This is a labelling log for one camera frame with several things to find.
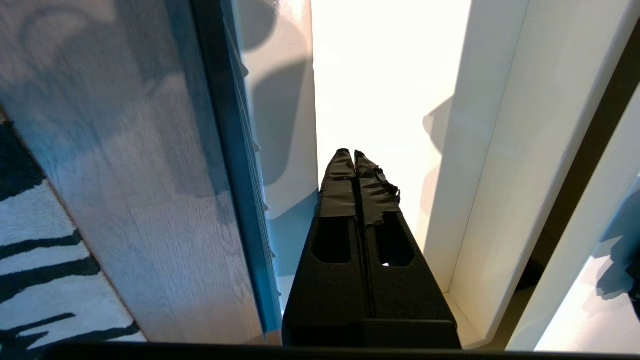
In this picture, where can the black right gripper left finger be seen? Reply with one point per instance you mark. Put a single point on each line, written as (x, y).
(330, 300)

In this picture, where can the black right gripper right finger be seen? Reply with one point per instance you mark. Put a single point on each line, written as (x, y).
(410, 305)

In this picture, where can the cream white TV cabinet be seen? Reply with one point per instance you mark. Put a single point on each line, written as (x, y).
(575, 310)

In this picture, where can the striped rug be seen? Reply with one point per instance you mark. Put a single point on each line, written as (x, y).
(45, 235)

